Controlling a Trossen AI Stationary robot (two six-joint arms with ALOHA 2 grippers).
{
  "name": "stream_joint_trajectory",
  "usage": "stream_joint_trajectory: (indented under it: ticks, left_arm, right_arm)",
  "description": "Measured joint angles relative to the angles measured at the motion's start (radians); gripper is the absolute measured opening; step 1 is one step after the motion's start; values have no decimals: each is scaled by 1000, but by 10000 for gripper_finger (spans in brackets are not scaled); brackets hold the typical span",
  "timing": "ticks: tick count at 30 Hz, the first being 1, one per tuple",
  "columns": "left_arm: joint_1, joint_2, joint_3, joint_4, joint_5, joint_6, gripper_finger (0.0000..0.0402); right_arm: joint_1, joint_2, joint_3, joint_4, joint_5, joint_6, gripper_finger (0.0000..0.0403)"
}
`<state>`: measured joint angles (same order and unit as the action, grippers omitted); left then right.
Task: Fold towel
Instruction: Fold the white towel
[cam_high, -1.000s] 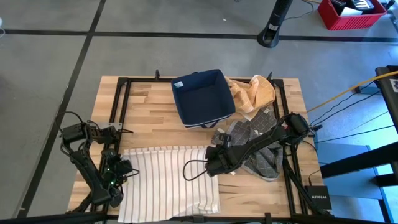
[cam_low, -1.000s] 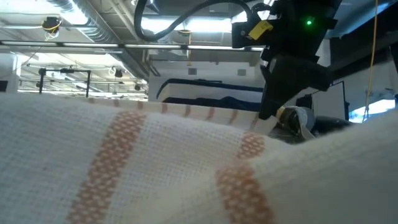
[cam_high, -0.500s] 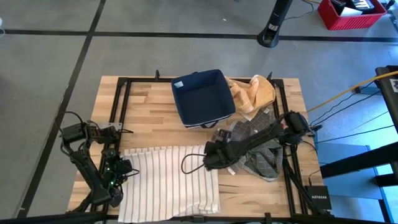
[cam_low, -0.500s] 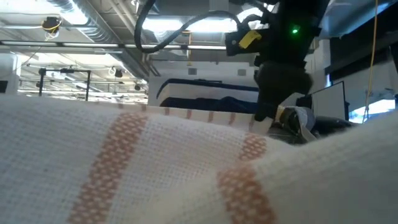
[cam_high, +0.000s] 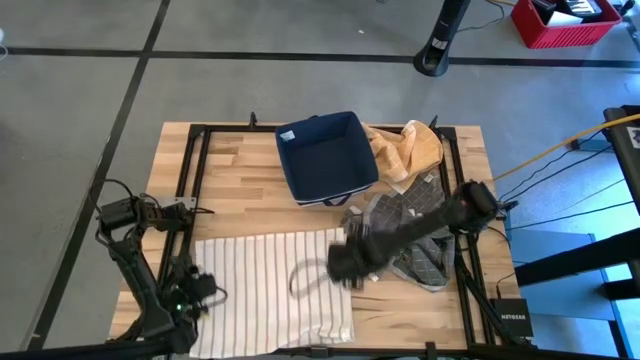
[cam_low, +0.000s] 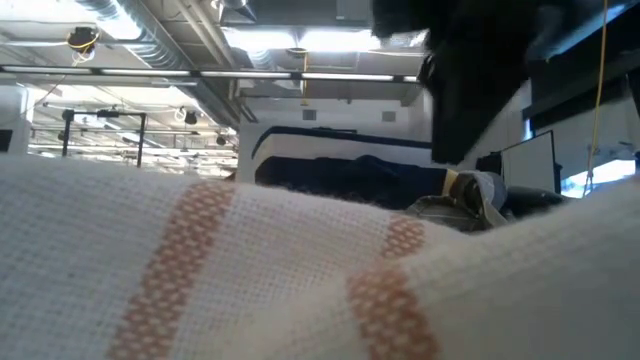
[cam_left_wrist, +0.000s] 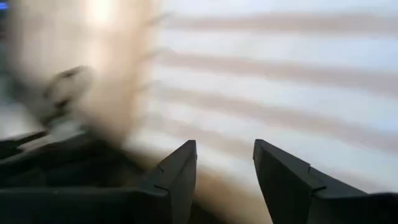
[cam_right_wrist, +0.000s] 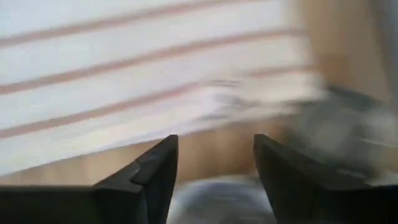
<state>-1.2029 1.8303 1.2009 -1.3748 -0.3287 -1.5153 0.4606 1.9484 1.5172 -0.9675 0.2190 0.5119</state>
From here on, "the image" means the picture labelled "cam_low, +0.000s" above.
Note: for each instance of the white red-striped towel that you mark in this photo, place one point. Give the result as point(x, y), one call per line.
point(300, 290)

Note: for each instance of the black background rig frame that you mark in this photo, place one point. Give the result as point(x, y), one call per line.
point(65, 135)

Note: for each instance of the grey checked towel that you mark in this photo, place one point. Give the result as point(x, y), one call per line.
point(465, 210)

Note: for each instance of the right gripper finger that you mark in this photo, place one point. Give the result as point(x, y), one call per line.
point(460, 125)

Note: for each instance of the grey wall vent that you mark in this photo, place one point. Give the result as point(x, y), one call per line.
point(309, 114)
point(389, 116)

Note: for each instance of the navy white striped fabric basket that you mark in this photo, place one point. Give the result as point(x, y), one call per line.
point(340, 160)

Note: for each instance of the black background equipment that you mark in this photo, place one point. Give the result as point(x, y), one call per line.
point(489, 162)

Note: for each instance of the black beam with light strips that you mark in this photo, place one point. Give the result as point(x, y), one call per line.
point(195, 73)

